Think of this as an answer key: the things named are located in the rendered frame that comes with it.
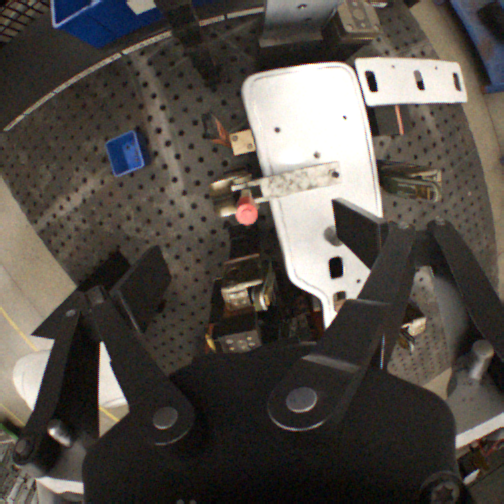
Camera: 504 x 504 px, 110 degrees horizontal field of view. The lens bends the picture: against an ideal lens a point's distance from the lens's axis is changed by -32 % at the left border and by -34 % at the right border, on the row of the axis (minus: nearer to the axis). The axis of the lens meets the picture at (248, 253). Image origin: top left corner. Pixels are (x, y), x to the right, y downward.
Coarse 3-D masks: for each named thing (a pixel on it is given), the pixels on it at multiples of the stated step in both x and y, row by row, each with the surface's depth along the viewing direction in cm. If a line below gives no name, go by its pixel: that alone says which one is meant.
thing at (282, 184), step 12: (300, 168) 39; (312, 168) 38; (324, 168) 38; (336, 168) 38; (252, 180) 39; (264, 180) 39; (276, 180) 39; (288, 180) 39; (300, 180) 39; (312, 180) 39; (324, 180) 39; (336, 180) 39; (264, 192) 39; (276, 192) 39; (288, 192) 39; (300, 192) 40
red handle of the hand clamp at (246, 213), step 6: (246, 192) 36; (240, 198) 33; (246, 198) 30; (240, 204) 28; (246, 204) 27; (252, 204) 27; (240, 210) 27; (246, 210) 26; (252, 210) 27; (240, 216) 27; (246, 216) 27; (252, 216) 27; (240, 222) 27; (246, 222) 27; (252, 222) 27
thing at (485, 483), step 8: (488, 440) 326; (488, 448) 310; (464, 456) 342; (488, 456) 294; (496, 456) 277; (488, 464) 278; (496, 464) 261; (488, 472) 261; (496, 472) 245; (488, 480) 245; (496, 480) 229; (472, 488) 260; (480, 488) 244; (488, 488) 229; (496, 488) 213; (480, 496) 228; (488, 496) 212; (496, 496) 197
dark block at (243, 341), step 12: (228, 312) 51; (240, 312) 50; (252, 312) 49; (228, 324) 47; (240, 324) 46; (252, 324) 45; (228, 336) 44; (240, 336) 44; (252, 336) 44; (228, 348) 45; (240, 348) 45; (252, 348) 45
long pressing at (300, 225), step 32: (320, 64) 38; (256, 96) 40; (288, 96) 40; (320, 96) 40; (352, 96) 40; (256, 128) 42; (288, 128) 42; (320, 128) 42; (352, 128) 42; (288, 160) 44; (320, 160) 44; (352, 160) 44; (320, 192) 47; (352, 192) 47; (288, 224) 49; (320, 224) 49; (288, 256) 51; (320, 256) 51; (352, 256) 52; (320, 288) 54; (352, 288) 54
